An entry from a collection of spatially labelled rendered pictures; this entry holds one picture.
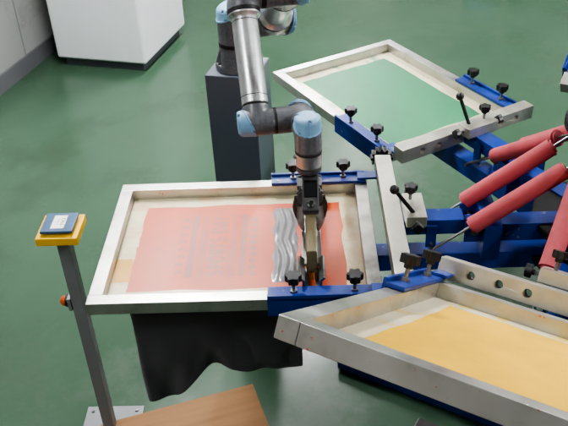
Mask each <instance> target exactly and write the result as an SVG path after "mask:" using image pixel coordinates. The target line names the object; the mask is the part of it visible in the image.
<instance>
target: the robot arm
mask: <svg viewBox="0 0 568 426"><path fill-rule="evenodd" d="M309 3H310V0H226V1H224V2H222V3H220V4H219V5H218V7H217V8H216V24H217V34H218V42H219V49H218V53H217V56H216V70H217V71H218V72H219V73H221V74H225V75H238V80H239V87H240V94H241V102H242V108H243V110H241V111H238V112H237V125H238V133H239V135H240V136H241V137H257V136H260V135H269V134H285V133H293V135H294V146H295V155H293V156H292V157H293V159H295V162H296V169H297V172H298V173H299V174H301V175H297V187H298V190H297V191H296V194H297V196H294V200H293V202H292V209H293V212H294V215H295V217H296V220H297V222H298V225H299V227H300V228H301V230H302V231H304V229H305V224H304V222H305V218H304V216H305V215H317V216H316V221H317V224H316V226H317V230H318V231H319V230H320V228H321V227H322V226H323V223H324V220H325V216H326V212H327V209H328V204H327V199H326V198H325V195H322V194H323V193H324V192H323V190H322V181H321V174H319V175H318V173H320V172H321V170H322V163H323V161H322V123H321V117H320V115H319V114H318V113H316V112H315V111H314V109H313V108H312V107H311V105H310V104H309V103H308V102H307V101H305V100H303V99H296V100H294V101H292V102H290V103H289V104H288V106H279V107H269V102H268V96H267V89H266V82H265V70H264V63H263V56H262V49H261V42H260V37H265V36H286V35H289V34H292V33H293V32H294V31H295V29H296V24H297V12H296V7H297V6H299V5H300V6H303V5H306V4H309ZM319 177H320V178H319Z"/></svg>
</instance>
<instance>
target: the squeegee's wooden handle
mask: <svg viewBox="0 0 568 426"><path fill-rule="evenodd" d="M305 234H306V261H307V273H315V272H318V260H317V238H316V219H315V215H305Z"/></svg>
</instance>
